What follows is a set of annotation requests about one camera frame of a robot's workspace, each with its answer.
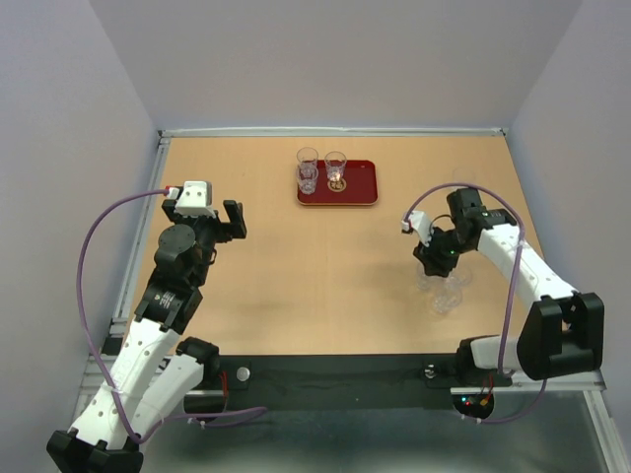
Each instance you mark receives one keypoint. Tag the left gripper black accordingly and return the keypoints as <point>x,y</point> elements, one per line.
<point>234,213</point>

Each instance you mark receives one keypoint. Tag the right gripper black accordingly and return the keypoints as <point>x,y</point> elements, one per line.
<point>431,266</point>

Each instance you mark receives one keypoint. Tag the clear glass cluster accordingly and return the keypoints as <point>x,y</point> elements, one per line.
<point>424,282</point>
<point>459,278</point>
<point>446,299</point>

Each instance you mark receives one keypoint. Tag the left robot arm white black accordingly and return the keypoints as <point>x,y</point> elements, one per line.
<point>155,366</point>

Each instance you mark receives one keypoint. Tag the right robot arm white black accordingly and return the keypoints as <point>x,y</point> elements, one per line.
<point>551,329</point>

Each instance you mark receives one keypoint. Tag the red lacquer tray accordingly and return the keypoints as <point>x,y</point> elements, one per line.
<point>358,186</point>

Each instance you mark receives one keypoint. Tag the clear glass cluster front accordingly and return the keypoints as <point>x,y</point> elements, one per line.
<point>446,299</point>

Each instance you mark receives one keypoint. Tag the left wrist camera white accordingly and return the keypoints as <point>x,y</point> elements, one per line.
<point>193,199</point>

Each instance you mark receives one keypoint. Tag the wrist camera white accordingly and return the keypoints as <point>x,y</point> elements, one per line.
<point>419,223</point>
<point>193,199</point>

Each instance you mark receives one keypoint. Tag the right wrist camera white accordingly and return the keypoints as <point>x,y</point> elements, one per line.
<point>419,223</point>

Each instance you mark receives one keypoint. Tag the aluminium frame rail back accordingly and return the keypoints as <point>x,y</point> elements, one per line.
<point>313,131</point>

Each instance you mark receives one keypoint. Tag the aluminium frame rail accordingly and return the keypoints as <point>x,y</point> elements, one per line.
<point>117,326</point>
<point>313,131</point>
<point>559,426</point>

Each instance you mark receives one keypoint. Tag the aluminium frame rail left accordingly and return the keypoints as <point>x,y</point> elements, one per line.
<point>117,326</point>

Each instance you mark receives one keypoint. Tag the aluminium frame rail front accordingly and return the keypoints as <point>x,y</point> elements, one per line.
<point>559,426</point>

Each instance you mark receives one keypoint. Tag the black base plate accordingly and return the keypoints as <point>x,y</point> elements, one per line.
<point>339,382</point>

